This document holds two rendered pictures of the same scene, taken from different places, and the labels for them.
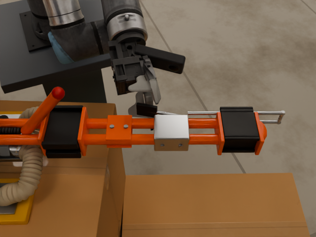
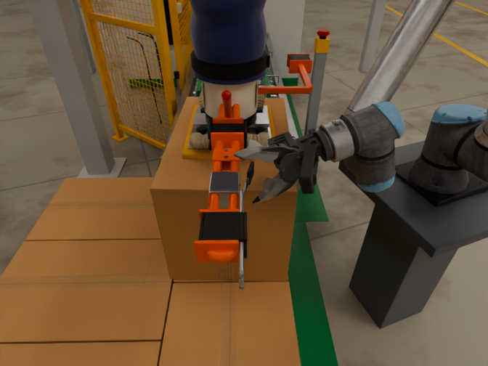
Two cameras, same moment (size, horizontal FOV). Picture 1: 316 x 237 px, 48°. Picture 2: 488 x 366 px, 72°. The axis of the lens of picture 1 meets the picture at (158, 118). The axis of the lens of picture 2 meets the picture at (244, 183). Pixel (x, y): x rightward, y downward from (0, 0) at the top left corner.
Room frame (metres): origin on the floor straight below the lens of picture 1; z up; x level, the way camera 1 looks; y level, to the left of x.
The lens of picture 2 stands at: (0.47, -0.58, 1.51)
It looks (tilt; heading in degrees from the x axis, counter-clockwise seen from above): 38 degrees down; 90
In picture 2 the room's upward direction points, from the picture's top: straight up
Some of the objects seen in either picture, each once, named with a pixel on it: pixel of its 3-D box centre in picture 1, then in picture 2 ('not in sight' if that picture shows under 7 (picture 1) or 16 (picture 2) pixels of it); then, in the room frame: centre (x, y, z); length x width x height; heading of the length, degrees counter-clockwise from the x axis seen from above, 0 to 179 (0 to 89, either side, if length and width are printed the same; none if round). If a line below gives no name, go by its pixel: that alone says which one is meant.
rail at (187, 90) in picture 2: not in sight; (192, 85); (0.07, 1.96, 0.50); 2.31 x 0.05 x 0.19; 91
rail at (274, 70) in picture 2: not in sight; (276, 84); (0.72, 1.97, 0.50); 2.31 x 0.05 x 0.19; 91
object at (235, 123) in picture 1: (237, 133); (218, 234); (0.43, -0.16, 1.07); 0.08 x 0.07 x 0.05; 90
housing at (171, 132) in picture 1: (170, 132); (224, 189); (0.43, -0.03, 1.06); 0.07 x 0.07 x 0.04; 0
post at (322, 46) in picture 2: not in sight; (311, 120); (0.91, 1.38, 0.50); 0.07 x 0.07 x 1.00; 1
